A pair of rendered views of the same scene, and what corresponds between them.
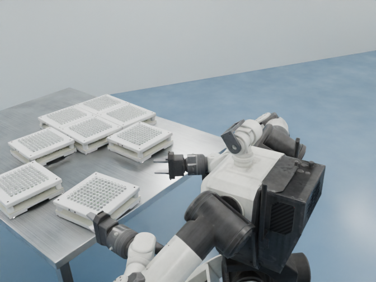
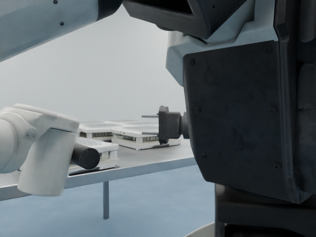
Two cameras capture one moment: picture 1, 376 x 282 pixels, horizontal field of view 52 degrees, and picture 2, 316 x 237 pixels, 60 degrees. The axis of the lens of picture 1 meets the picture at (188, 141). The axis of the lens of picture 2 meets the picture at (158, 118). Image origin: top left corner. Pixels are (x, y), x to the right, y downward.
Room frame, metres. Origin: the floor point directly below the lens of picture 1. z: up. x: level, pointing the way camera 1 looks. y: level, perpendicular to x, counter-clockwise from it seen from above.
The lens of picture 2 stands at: (0.50, -0.11, 1.03)
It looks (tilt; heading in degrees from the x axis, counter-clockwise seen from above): 3 degrees down; 13
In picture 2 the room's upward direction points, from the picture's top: straight up
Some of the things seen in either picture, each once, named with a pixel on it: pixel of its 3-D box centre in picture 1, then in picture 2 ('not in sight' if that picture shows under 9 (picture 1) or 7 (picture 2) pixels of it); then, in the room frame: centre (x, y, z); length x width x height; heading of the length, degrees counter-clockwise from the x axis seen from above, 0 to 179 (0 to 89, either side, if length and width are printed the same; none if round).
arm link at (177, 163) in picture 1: (183, 164); (178, 125); (1.37, 0.02, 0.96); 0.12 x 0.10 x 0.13; 90
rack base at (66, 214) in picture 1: (99, 205); (65, 161); (1.28, 0.37, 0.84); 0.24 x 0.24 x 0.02; 58
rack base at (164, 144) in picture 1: (140, 144); (145, 141); (1.79, 0.25, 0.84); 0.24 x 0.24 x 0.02; 50
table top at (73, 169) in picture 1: (65, 144); (76, 142); (1.88, 0.68, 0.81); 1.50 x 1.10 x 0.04; 49
